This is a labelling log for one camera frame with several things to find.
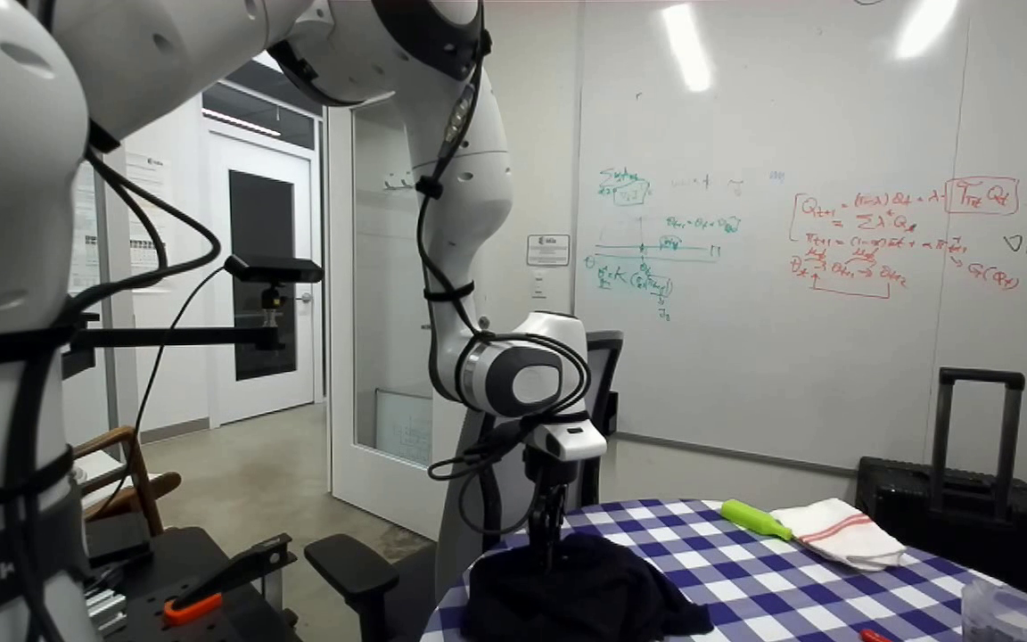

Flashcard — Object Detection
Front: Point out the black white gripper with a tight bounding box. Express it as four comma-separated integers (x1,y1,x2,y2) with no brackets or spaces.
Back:
520,415,605,567

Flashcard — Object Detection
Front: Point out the black towel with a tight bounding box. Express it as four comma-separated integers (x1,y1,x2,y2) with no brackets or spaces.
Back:
462,532,712,642

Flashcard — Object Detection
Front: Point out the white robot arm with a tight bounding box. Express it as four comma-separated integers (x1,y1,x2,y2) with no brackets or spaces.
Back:
55,0,605,468

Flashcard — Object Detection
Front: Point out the wooden chair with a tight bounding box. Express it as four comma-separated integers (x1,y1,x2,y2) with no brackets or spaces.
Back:
73,430,182,537

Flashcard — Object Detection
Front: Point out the green marker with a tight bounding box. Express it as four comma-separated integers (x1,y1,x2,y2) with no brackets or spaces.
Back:
720,500,794,541

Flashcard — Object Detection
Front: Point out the blue white checkered tablecloth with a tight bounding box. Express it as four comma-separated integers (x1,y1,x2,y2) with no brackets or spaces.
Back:
416,497,1027,642

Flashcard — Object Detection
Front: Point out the white striped cloth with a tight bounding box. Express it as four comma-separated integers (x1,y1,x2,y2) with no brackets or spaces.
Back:
779,500,907,572

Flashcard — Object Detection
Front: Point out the black robot cart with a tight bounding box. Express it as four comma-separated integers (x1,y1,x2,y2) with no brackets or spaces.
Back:
99,528,298,642

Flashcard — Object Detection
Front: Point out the black suitcase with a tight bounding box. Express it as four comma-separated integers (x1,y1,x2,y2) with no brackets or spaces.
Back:
855,367,1027,591

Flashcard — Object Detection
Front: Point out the orange handled clamp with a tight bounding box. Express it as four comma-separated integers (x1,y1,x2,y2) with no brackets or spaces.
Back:
159,537,295,628

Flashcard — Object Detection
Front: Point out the black camera on stand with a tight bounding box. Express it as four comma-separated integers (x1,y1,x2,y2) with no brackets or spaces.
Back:
225,257,325,346

